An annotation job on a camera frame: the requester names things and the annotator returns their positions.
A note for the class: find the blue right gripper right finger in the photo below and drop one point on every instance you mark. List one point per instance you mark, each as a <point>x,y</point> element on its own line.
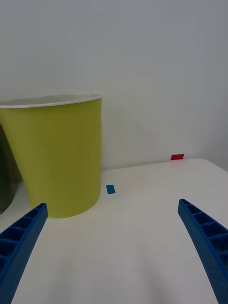
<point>209,247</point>

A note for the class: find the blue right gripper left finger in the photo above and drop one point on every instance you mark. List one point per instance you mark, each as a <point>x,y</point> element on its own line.
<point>19,251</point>

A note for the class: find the grey plastic waste bin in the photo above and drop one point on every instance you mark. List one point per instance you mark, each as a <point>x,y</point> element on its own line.
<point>6,171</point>

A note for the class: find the yellow-green plastic waste bin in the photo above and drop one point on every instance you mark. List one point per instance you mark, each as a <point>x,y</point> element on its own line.
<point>59,154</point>

